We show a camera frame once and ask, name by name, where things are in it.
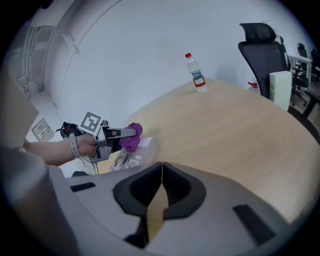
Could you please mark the beige wrist watch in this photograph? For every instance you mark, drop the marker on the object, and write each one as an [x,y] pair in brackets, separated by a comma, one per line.
[74,150]

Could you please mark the white box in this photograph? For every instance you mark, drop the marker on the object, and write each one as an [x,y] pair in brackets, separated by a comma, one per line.
[281,90]

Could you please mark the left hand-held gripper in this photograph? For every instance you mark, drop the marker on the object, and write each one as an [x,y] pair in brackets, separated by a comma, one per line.
[102,143]

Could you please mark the clear red-capped water bottle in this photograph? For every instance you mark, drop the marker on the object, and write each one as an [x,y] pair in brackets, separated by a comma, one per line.
[197,77]

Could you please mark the grey book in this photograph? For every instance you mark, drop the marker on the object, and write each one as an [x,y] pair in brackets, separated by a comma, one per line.
[135,160]

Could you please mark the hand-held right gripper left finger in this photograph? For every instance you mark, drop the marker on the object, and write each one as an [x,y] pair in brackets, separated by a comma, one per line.
[100,200]

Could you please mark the person's left forearm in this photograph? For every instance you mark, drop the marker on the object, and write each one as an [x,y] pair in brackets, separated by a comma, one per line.
[50,152]

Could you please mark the person's left hand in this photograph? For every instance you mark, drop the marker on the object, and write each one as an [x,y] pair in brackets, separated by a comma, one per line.
[86,146]

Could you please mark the purple cloth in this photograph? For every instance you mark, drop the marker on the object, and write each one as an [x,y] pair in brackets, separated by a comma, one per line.
[131,145]

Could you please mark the white wall panel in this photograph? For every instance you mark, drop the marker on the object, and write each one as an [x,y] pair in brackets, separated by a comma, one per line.
[42,131]

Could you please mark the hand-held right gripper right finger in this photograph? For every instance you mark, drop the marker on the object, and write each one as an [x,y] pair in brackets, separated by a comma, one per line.
[220,195]

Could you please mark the black mesh office chair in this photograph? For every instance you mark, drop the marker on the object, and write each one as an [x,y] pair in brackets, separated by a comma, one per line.
[265,57]

